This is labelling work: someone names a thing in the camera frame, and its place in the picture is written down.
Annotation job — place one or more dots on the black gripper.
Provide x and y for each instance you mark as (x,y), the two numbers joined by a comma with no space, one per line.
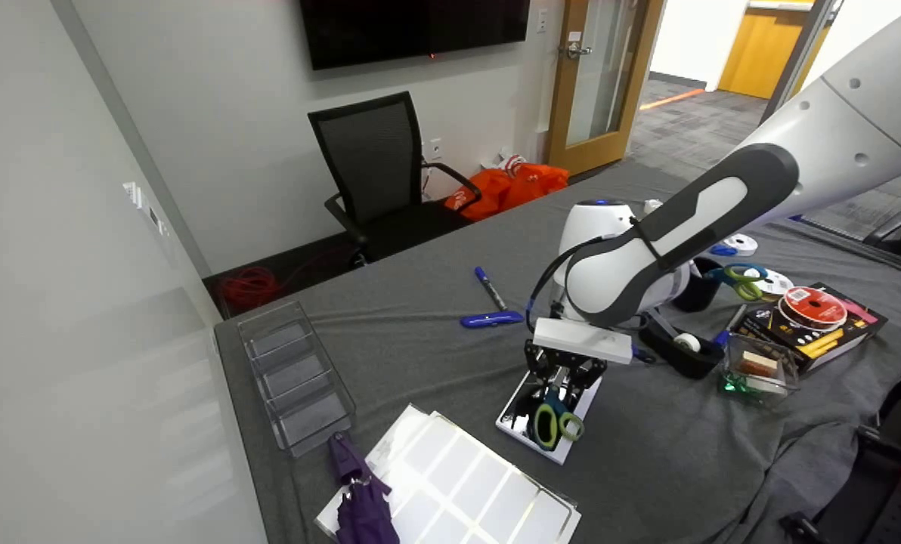
(573,368)

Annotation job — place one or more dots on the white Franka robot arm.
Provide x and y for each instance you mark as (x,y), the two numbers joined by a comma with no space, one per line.
(845,121)

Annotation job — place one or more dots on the yellow green blue scissors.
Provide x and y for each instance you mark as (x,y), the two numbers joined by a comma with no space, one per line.
(746,280)

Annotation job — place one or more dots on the black notebook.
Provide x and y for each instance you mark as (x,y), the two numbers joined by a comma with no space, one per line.
(515,416)

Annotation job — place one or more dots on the blue marker pen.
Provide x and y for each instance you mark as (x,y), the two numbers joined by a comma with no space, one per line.
(489,317)

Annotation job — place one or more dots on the blue and white marker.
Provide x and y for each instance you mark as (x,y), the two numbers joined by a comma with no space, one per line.
(489,288)

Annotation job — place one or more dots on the white label sheet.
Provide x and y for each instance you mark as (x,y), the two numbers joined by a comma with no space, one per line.
(470,488)

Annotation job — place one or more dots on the grey table cloth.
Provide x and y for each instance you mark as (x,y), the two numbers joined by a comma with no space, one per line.
(420,373)

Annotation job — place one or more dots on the black pen cup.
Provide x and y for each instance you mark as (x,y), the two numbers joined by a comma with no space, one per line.
(700,290)

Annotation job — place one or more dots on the blue and silver pen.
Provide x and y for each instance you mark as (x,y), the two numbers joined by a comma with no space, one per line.
(728,325)

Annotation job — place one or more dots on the clear box with ribbon spools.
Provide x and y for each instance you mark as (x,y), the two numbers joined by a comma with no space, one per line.
(759,368)

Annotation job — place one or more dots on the orange bag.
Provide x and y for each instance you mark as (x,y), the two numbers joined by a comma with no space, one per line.
(507,189)

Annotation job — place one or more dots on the blue gift bow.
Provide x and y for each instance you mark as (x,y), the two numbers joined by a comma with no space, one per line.
(719,248)

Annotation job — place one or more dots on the purple cloth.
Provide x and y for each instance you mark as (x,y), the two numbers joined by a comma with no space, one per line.
(359,500)

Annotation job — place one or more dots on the white ribbon spool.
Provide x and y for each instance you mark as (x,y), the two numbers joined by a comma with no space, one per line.
(740,245)
(777,286)

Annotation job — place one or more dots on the clear plastic organizer tray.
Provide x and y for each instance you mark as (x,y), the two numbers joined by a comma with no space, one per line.
(294,379)

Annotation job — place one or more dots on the black box with red ribbon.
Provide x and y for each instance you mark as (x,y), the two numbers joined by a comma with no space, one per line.
(817,325)

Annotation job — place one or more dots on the black mesh office chair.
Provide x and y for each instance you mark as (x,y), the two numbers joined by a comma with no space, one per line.
(375,155)

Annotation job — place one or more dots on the wooden door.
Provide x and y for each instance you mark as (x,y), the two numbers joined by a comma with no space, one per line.
(602,81)

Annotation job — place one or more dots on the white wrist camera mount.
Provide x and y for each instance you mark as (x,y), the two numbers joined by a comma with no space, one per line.
(581,340)

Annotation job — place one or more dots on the black wall television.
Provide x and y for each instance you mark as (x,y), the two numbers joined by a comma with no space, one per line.
(409,29)

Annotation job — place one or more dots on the white wall thermostat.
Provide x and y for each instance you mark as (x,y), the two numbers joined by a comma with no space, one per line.
(133,193)

